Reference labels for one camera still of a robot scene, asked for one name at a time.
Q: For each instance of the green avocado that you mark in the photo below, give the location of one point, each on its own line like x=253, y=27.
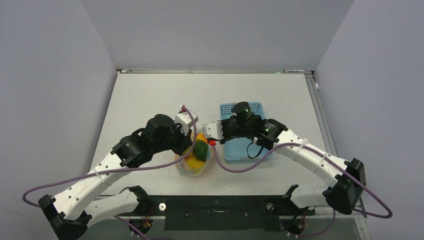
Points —
x=200, y=150

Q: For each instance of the marker pen on edge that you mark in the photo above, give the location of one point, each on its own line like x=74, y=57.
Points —
x=294, y=71

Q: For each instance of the orange yellow mango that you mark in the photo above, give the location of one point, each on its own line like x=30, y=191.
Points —
x=200, y=137

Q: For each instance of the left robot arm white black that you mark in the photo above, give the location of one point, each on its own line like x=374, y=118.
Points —
x=72, y=211

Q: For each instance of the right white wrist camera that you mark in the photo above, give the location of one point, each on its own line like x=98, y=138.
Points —
x=213, y=131

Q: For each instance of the blue plastic basket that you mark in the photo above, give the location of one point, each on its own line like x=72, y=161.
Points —
x=238, y=150

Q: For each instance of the clear zip top bag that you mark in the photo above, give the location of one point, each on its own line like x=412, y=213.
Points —
x=183, y=168

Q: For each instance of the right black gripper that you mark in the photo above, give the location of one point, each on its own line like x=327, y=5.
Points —
x=225, y=138

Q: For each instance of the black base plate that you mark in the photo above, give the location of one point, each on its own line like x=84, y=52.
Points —
x=221, y=212

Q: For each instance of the yellow lemon top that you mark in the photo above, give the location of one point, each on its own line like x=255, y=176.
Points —
x=194, y=164

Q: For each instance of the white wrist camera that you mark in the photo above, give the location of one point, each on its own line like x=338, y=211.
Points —
x=186, y=118
x=213, y=131

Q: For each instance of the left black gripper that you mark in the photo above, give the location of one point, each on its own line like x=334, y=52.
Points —
x=185, y=141

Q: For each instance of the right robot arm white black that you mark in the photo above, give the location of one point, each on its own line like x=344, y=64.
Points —
x=342, y=179

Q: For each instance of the aluminium rail frame right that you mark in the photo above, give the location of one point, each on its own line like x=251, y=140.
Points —
x=320, y=114

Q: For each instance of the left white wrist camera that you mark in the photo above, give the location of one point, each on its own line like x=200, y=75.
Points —
x=186, y=118

